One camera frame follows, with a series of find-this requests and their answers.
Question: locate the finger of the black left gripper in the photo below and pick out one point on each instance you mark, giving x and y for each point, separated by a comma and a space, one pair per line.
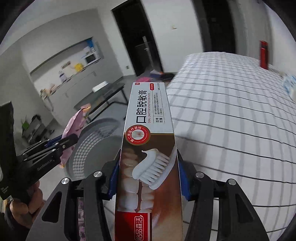
66, 142
51, 142

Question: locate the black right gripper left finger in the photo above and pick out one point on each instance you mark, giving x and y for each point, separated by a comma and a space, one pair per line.
75, 210

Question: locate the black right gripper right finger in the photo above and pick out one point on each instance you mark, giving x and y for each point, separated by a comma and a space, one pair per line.
237, 218

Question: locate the pink snack wrapper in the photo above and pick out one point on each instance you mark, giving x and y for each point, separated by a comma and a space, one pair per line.
72, 132

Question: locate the red toothpaste box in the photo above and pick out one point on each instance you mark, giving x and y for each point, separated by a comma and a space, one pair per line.
148, 198

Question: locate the person's left hand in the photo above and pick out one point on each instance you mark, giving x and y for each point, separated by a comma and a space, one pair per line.
25, 214

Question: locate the shoe rack with items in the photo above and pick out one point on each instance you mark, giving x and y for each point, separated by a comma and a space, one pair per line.
35, 131

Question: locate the purple fuzzy rug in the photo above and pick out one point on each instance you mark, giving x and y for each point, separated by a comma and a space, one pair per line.
81, 223

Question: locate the grey perforated laundry basket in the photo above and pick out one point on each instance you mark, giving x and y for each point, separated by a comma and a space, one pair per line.
99, 142

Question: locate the grey cabinet counter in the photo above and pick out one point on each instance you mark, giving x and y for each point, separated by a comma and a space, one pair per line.
63, 102

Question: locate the white book on table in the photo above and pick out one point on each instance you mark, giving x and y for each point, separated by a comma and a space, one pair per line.
100, 86

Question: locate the black glass coffee table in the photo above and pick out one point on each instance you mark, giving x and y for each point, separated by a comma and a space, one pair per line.
100, 101

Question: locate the yellow box on counter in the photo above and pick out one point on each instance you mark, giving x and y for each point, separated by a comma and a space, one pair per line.
79, 67

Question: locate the white microwave oven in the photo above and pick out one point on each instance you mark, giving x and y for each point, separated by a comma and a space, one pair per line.
90, 58

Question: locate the pink plastic stool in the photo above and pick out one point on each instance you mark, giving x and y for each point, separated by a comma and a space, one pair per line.
146, 79

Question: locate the white checkered bed sheet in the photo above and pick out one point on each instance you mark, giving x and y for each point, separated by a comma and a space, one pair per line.
233, 119

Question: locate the blue white tissue pack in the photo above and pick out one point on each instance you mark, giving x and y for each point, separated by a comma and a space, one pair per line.
289, 84

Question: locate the red thermos bottle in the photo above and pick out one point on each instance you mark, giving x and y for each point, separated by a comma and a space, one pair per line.
264, 59

